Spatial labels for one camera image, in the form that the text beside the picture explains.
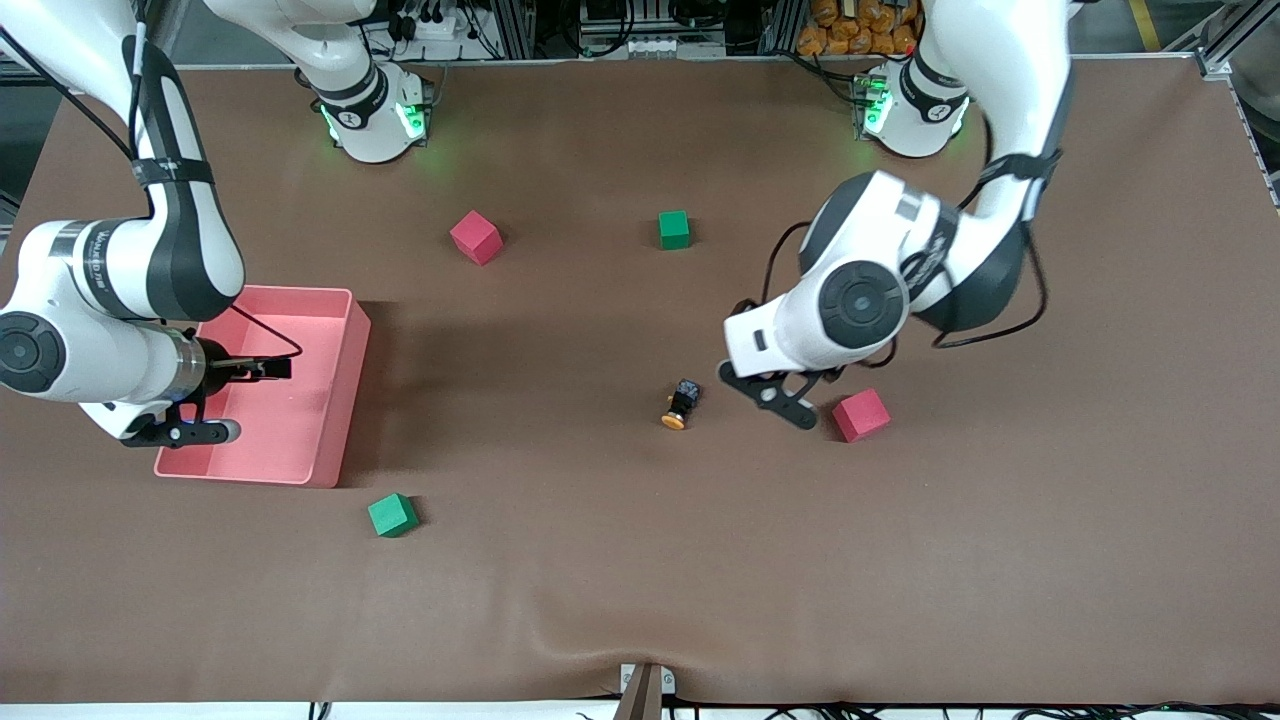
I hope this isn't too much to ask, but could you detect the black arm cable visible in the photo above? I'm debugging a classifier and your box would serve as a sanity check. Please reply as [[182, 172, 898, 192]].
[[0, 0, 304, 363], [735, 110, 1051, 369]]

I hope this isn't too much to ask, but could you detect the white power strip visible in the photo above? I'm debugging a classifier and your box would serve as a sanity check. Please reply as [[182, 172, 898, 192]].
[[395, 5, 473, 43]]

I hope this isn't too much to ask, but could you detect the brown table mat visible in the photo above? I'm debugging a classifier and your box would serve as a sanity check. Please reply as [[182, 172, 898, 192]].
[[0, 55, 1280, 707]]

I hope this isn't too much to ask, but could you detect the aluminium frame rail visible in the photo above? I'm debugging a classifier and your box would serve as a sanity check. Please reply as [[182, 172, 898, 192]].
[[1193, 0, 1280, 83]]

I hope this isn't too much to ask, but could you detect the pile of orange snack bags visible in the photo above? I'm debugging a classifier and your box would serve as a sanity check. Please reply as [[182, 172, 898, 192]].
[[797, 0, 921, 58]]

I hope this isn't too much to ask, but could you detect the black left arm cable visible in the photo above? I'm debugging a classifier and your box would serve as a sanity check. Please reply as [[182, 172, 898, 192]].
[[735, 110, 1051, 369]]

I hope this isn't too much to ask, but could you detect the orange capped push button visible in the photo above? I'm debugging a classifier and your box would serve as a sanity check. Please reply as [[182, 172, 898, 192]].
[[659, 377, 703, 432]]

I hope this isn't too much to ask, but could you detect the pink foam cube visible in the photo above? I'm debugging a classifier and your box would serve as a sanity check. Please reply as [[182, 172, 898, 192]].
[[449, 210, 504, 267], [832, 388, 893, 444]]

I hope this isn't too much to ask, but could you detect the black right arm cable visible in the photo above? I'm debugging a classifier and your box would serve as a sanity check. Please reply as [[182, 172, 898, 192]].
[[0, 0, 304, 363]]

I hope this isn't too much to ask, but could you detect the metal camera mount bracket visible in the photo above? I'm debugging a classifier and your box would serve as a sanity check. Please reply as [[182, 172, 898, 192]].
[[612, 662, 678, 720]]

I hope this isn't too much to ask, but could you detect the pink plastic bin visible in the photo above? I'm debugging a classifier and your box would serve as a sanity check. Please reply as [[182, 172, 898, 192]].
[[153, 286, 373, 489]]

